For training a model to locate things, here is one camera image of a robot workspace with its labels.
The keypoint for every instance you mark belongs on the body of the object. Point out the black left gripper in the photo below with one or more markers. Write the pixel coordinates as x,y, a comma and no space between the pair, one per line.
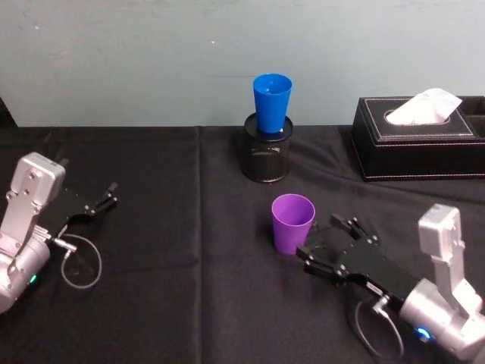
70,206

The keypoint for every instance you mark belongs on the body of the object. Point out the black table cloth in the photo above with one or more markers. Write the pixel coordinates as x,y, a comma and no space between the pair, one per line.
170,265

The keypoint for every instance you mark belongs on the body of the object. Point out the purple plastic cup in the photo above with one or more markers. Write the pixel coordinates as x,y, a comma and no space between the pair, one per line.
290,233

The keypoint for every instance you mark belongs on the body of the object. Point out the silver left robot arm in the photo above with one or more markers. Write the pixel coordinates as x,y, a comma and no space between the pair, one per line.
26,212

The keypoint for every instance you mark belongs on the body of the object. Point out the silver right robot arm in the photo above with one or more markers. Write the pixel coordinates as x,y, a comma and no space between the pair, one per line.
443,303

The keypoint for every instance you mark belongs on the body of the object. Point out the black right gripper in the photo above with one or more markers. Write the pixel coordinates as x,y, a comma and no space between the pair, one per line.
375,269

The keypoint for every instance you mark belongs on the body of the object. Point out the black leather tissue box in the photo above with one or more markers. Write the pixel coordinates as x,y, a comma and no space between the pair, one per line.
413,151

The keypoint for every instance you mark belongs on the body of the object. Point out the blue plastic cup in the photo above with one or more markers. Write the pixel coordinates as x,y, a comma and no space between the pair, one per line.
270,106

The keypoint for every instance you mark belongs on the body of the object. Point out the white paper tissue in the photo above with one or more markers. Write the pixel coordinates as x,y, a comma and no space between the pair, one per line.
424,108

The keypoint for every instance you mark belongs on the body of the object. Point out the black mesh pen holder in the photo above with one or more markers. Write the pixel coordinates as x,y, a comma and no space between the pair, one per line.
265,159

